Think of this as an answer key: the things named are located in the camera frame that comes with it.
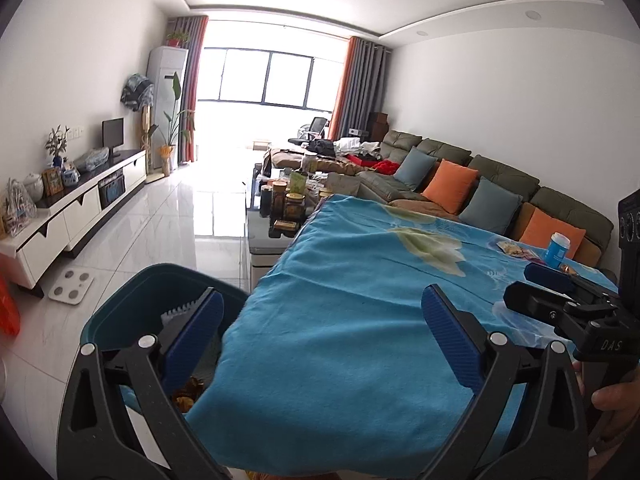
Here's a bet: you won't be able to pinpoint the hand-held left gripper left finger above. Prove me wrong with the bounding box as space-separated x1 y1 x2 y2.
56 287 226 480

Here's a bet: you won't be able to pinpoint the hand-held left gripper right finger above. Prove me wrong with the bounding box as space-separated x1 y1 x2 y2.
421 284 590 480

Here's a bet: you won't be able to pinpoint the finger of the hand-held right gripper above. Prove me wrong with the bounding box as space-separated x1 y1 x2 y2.
524 262 619 307
502 282 596 329

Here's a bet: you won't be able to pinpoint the white foam fruit net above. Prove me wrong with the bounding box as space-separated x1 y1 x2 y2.
160 300 202 333

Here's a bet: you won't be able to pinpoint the gold snack wrapper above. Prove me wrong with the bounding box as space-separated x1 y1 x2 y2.
172 377 206 413

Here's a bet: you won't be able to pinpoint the teal plastic bin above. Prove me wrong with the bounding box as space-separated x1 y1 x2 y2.
80 263 251 411

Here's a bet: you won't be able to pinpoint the person's right hand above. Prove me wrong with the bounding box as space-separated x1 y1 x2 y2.
571 359 640 461

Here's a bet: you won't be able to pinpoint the blue and white cup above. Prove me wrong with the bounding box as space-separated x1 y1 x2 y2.
544 232 571 268

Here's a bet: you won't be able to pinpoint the flat snack packets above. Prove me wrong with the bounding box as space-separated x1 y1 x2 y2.
496 241 531 259

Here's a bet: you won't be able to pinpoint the orange cushion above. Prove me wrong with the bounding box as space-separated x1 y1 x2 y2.
519 207 587 261
421 160 479 215

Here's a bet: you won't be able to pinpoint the large teal cushion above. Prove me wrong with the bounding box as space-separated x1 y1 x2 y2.
458 176 523 236

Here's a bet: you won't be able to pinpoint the glass coffee table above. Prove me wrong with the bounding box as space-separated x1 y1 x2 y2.
246 170 321 256

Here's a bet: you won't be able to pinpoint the olive green sofa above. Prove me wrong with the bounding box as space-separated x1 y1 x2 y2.
262 130 615 268

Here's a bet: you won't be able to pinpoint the white bathroom scale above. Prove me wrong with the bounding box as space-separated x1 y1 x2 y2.
48 269 94 305

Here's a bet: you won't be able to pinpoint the group of glass jars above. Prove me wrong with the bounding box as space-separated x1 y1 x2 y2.
259 180 331 238

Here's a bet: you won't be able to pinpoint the white and black cabinet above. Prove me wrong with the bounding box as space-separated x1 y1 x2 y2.
0 149 148 298

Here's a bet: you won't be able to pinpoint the small teal cushion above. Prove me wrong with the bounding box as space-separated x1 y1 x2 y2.
394 146 438 191

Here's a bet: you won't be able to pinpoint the red cloth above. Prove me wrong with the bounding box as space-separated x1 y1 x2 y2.
346 154 401 175

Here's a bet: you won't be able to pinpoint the clear plastic bag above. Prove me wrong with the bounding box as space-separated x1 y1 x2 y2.
75 147 111 172

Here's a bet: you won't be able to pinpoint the tall floor plant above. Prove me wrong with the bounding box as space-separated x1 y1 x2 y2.
147 72 195 173

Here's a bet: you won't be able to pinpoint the pile of white clothes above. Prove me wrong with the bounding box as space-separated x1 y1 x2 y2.
334 138 381 157

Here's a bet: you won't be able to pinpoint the clear wrapped ornament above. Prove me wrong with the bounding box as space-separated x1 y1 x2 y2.
2 177 38 236

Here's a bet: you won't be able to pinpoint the black monitor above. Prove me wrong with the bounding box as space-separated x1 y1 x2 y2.
102 118 125 157

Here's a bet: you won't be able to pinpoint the white ceramic jar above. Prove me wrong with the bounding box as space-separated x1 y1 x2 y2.
22 172 45 201

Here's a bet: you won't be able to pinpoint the brown stacked boxes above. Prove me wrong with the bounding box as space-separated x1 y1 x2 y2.
367 111 390 143

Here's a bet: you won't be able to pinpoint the black office chair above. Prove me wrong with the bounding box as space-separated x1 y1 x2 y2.
287 116 330 143

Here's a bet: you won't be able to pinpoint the plant in blue vase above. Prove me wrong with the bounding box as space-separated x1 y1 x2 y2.
45 126 71 166

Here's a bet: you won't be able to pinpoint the grey and orange curtain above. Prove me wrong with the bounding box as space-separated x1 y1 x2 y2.
167 15 208 166
327 36 391 141

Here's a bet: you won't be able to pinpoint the white standing air conditioner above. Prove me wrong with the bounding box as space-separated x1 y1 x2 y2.
146 46 189 171

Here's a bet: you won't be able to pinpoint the cloth covered standing fan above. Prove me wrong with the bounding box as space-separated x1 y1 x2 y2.
121 73 155 151

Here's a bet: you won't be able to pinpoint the dark framed window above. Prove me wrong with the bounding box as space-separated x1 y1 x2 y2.
198 47 346 111

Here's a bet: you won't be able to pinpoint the wooden picture frame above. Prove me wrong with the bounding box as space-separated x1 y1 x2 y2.
42 167 64 197

